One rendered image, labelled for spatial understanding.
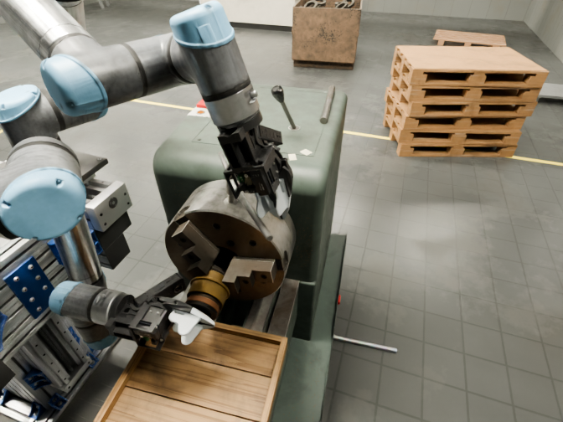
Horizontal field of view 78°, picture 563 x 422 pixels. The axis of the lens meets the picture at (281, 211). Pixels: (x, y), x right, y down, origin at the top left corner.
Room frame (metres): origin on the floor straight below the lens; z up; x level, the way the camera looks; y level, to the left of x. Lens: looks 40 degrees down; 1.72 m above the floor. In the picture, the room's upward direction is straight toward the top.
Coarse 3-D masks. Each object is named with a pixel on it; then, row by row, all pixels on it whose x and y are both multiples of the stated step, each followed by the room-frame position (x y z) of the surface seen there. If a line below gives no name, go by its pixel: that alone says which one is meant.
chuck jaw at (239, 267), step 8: (240, 256) 0.57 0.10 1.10; (232, 264) 0.55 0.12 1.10; (240, 264) 0.55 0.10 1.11; (248, 264) 0.54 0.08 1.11; (256, 264) 0.54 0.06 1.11; (264, 264) 0.54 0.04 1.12; (272, 264) 0.54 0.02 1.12; (280, 264) 0.55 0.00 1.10; (232, 272) 0.52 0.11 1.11; (240, 272) 0.52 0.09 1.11; (248, 272) 0.52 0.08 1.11; (256, 272) 0.52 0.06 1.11; (264, 272) 0.52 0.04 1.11; (272, 272) 0.52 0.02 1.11; (224, 280) 0.50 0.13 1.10; (232, 280) 0.50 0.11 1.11; (240, 280) 0.51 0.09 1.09; (248, 280) 0.51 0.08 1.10; (256, 280) 0.52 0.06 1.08; (264, 280) 0.52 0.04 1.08; (272, 280) 0.51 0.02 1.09; (232, 288) 0.49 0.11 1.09
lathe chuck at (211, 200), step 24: (216, 192) 0.66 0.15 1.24; (192, 216) 0.60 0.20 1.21; (216, 216) 0.58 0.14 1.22; (240, 216) 0.58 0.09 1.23; (264, 216) 0.61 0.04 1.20; (168, 240) 0.62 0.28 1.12; (216, 240) 0.59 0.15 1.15; (240, 240) 0.57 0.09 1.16; (264, 240) 0.56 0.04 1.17; (288, 240) 0.61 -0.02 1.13; (288, 264) 0.58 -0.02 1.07; (240, 288) 0.57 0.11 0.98; (264, 288) 0.56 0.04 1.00
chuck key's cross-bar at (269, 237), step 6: (222, 156) 0.69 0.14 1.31; (222, 162) 0.67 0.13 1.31; (234, 186) 0.59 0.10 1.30; (240, 192) 0.56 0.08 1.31; (240, 198) 0.54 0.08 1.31; (246, 204) 0.51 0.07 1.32; (252, 210) 0.48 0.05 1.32; (252, 216) 0.47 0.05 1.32; (258, 222) 0.44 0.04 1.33; (264, 228) 0.42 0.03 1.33; (264, 234) 0.41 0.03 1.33; (270, 234) 0.40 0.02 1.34; (270, 240) 0.40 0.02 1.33
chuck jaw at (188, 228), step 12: (180, 216) 0.62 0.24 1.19; (180, 228) 0.58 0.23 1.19; (192, 228) 0.59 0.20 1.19; (180, 240) 0.57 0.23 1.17; (192, 240) 0.56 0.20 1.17; (204, 240) 0.58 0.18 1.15; (192, 252) 0.54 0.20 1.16; (204, 252) 0.55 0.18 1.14; (216, 252) 0.57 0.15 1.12; (192, 264) 0.54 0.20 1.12; (204, 264) 0.53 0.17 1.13
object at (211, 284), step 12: (204, 276) 0.50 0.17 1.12; (216, 276) 0.51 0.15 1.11; (192, 288) 0.48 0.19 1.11; (204, 288) 0.47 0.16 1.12; (216, 288) 0.48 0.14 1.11; (192, 300) 0.45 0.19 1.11; (204, 300) 0.44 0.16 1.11; (216, 300) 0.46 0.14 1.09; (204, 312) 0.46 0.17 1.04; (216, 312) 0.44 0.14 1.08
